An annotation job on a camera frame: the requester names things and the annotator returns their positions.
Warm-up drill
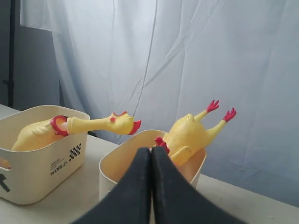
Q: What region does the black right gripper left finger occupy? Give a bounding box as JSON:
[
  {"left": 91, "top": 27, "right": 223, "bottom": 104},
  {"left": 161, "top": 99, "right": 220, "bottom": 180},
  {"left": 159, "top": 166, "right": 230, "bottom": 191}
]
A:
[{"left": 74, "top": 147, "right": 152, "bottom": 224}]

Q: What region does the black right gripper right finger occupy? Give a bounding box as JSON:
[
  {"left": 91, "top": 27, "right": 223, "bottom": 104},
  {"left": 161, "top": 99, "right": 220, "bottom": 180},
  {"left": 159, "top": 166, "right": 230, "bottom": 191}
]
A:
[{"left": 151, "top": 147, "right": 243, "bottom": 224}]

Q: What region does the yellow rubber chicken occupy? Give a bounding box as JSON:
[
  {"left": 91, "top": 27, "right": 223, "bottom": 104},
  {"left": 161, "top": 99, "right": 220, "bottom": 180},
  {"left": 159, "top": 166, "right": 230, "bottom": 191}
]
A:
[{"left": 155, "top": 100, "right": 237, "bottom": 167}]

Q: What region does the broken chicken head with tube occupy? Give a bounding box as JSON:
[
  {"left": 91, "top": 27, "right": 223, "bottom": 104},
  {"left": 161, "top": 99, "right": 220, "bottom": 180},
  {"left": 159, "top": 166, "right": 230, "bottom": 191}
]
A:
[{"left": 66, "top": 111, "right": 142, "bottom": 135}]

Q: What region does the cream bin marked O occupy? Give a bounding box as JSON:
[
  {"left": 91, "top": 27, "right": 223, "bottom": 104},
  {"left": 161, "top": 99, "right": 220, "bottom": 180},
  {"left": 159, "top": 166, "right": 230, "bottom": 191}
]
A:
[{"left": 99, "top": 130, "right": 206, "bottom": 200}]

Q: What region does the cream bin marked X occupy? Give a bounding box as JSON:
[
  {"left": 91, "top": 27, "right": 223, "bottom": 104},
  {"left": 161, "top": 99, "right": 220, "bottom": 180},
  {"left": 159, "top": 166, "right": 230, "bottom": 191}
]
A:
[{"left": 0, "top": 105, "right": 90, "bottom": 205}]

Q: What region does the pale blue backdrop cloth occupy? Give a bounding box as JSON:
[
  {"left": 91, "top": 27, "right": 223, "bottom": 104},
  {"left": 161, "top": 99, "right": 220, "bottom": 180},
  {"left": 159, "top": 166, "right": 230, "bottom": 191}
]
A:
[{"left": 20, "top": 0, "right": 299, "bottom": 180}]

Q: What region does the black stand pole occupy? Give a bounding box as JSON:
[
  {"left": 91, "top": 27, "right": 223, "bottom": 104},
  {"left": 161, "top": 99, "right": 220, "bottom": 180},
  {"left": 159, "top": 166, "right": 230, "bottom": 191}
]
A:
[{"left": 2, "top": 0, "right": 16, "bottom": 108}]

